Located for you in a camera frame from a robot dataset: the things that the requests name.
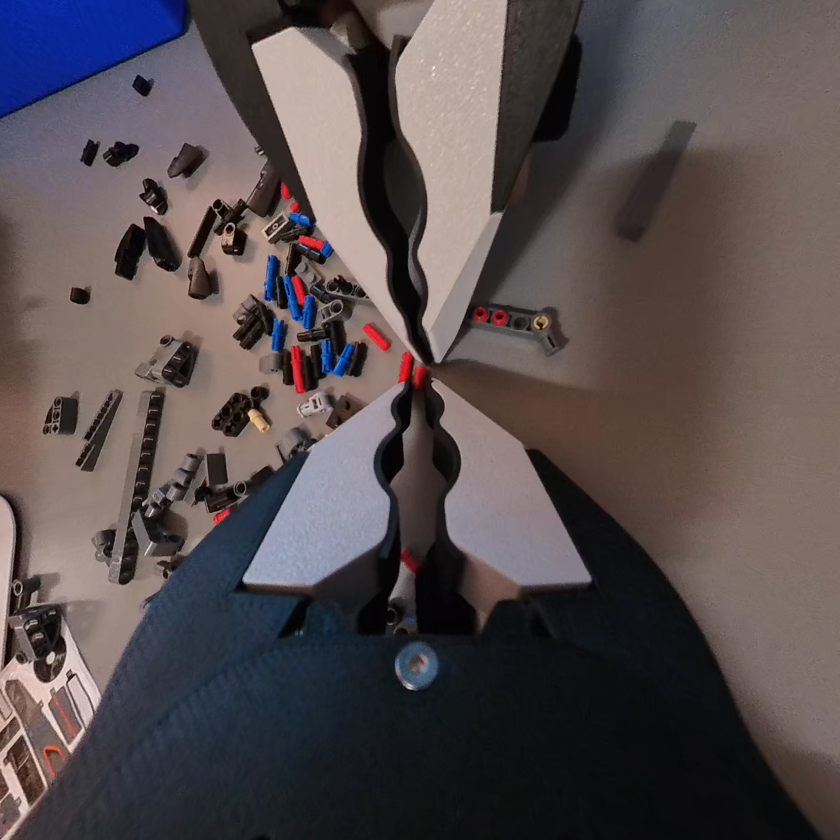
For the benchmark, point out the dark grey pinned lego beam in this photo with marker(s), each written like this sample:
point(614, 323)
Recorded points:
point(510, 331)

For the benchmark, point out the cluster of grey lego brackets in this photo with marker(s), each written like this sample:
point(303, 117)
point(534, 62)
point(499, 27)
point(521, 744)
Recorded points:
point(157, 538)

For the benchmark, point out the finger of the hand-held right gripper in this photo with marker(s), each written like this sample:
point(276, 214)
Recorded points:
point(459, 118)
point(308, 131)

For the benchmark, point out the blue plastic bin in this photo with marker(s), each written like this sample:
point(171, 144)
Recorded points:
point(79, 46)

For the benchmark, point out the dark grey hollow lego brick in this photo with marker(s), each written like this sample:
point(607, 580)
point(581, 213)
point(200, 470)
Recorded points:
point(295, 441)

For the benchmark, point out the dark grey lego bar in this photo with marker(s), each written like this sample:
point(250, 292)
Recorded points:
point(656, 180)

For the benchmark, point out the tan lego pin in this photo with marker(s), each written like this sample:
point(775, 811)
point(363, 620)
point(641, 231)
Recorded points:
point(259, 421)

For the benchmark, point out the black square lego plate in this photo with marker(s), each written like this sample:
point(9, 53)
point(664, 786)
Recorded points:
point(346, 413)

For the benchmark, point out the black lego pin connector assembly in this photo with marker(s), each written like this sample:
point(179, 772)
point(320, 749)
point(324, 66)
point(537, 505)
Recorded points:
point(233, 239)

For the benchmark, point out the black rounded lego beam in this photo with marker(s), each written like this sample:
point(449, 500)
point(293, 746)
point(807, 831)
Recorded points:
point(60, 417)

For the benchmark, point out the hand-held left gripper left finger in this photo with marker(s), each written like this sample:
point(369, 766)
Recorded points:
point(328, 525)

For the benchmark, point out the dark grey toothed lego piece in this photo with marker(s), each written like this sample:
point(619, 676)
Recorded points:
point(98, 430)

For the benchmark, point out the small mixed lego connector cluster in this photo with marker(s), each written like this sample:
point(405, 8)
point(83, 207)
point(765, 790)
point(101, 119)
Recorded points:
point(215, 469)

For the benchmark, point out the grey and black lego bracket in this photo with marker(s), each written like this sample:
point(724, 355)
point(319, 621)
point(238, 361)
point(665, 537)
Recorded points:
point(174, 361)

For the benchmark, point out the light grey lego pin connector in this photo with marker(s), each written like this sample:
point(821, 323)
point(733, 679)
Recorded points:
point(315, 405)

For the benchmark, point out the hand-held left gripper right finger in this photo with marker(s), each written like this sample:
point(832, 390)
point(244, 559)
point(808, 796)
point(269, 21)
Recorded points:
point(512, 525)

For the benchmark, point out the black lego axle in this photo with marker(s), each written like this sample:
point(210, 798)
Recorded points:
point(202, 231)

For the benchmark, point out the pile of small lego pins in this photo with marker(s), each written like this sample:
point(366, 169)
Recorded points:
point(270, 275)

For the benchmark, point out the long dark grey lego beam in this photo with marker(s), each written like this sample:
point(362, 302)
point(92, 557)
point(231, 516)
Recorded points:
point(141, 472)

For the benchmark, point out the short black lego beam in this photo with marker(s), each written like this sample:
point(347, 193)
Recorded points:
point(229, 413)

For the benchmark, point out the red lego pin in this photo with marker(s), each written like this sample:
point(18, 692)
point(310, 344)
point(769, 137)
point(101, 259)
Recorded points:
point(405, 367)
point(376, 336)
point(420, 375)
point(410, 559)

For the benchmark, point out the dark grey lego connector pair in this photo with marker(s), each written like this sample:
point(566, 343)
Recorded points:
point(36, 630)

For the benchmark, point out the group of black lego panels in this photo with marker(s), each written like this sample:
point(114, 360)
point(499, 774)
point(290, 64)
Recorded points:
point(161, 243)

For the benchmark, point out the long light grey lego beam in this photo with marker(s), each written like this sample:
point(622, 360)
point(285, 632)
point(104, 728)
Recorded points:
point(401, 617)

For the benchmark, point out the lego sticker sheet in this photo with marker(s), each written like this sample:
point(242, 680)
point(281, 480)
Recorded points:
point(39, 709)

